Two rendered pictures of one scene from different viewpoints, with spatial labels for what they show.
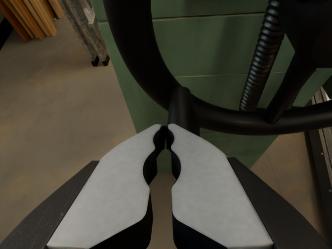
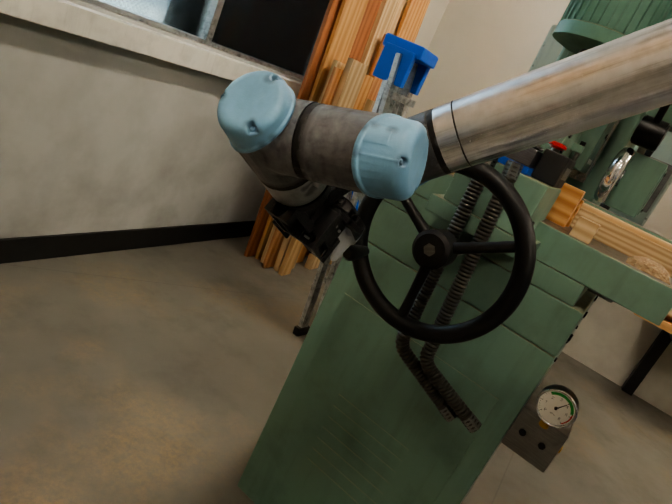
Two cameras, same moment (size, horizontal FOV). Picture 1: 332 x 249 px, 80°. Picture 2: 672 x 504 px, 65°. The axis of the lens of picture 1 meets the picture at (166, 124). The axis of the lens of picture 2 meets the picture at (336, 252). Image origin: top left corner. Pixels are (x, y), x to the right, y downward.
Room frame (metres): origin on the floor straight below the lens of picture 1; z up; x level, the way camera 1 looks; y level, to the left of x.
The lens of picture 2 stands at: (-0.65, -0.28, 0.99)
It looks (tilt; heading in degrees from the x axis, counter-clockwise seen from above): 18 degrees down; 22
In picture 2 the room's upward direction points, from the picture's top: 24 degrees clockwise
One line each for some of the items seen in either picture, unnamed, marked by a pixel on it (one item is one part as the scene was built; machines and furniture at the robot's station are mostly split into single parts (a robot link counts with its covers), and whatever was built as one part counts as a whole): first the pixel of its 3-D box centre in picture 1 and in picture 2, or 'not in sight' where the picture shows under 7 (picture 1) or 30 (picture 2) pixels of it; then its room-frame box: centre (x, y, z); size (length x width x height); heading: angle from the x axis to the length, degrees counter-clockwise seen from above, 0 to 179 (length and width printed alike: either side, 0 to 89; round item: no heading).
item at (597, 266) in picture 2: not in sight; (502, 216); (0.35, -0.15, 0.87); 0.61 x 0.30 x 0.06; 86
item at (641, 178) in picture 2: not in sight; (630, 183); (0.63, -0.31, 1.02); 0.09 x 0.07 x 0.12; 86
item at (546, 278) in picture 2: not in sight; (488, 235); (0.40, -0.14, 0.82); 0.40 x 0.21 x 0.04; 86
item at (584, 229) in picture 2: not in sight; (584, 229); (0.31, -0.28, 0.92); 0.03 x 0.03 x 0.03; 87
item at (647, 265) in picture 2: not in sight; (650, 265); (0.35, -0.40, 0.91); 0.10 x 0.07 x 0.02; 176
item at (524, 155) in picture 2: not in sight; (527, 155); (0.26, -0.15, 0.99); 0.13 x 0.11 x 0.06; 86
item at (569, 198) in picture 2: not in sight; (515, 181); (0.38, -0.13, 0.94); 0.23 x 0.02 x 0.07; 86
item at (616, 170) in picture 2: not in sight; (614, 175); (0.58, -0.27, 1.02); 0.12 x 0.03 x 0.12; 176
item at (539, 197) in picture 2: not in sight; (503, 193); (0.26, -0.14, 0.91); 0.15 x 0.14 x 0.09; 86
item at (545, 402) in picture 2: not in sight; (554, 409); (0.23, -0.38, 0.65); 0.06 x 0.04 x 0.08; 86
